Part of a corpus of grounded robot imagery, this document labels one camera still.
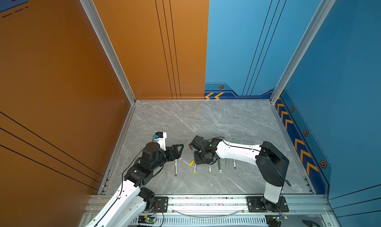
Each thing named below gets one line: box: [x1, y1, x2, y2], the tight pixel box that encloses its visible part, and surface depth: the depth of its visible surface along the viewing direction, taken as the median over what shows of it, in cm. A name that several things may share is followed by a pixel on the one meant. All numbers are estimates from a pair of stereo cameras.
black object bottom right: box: [301, 219, 321, 227], surface depth 70 cm
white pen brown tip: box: [174, 159, 178, 176], surface depth 87 cm
